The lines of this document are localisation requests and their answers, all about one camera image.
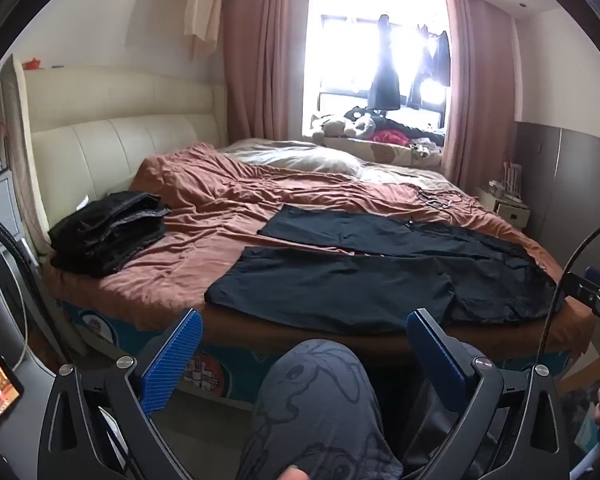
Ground grey side cabinet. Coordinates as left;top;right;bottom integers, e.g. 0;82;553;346
0;167;48;361

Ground black tangled cord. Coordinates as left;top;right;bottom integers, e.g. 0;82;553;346
416;186;465;212

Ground person's leg in patterned pants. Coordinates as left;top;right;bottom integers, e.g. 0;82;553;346
235;338;406;480

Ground cream hanging cloth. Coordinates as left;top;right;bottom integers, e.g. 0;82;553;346
182;0;227;57

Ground cream padded headboard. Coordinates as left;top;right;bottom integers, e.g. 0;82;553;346
0;55;229;256

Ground folded dark clothes stack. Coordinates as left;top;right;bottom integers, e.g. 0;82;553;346
47;190;171;278

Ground black pants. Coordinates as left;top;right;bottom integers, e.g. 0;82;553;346
205;204;566;335

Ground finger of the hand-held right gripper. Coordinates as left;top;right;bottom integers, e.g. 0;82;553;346
564;266;600;335

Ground brown satin blanket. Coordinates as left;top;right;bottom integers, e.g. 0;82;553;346
42;142;566;333

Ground white nightstand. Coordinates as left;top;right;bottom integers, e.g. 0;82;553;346
474;184;532;232

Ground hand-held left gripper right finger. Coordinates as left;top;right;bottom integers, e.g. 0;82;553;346
406;307;573;480

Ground stuffed toys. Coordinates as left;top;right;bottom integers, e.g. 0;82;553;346
307;111;377;142

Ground blue cartoon bed skirt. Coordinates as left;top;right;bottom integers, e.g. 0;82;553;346
57;297;281;403

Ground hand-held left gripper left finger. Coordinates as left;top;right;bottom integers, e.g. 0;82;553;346
36;307;203;480

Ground window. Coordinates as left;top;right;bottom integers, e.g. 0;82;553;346
307;0;451;133

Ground white pillow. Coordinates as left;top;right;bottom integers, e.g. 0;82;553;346
219;137;446;186

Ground pink curtain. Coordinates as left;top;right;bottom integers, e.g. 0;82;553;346
224;0;312;142
441;0;520;196

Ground hanging dark garment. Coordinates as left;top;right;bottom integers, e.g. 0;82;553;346
406;24;452;111
367;14;402;111

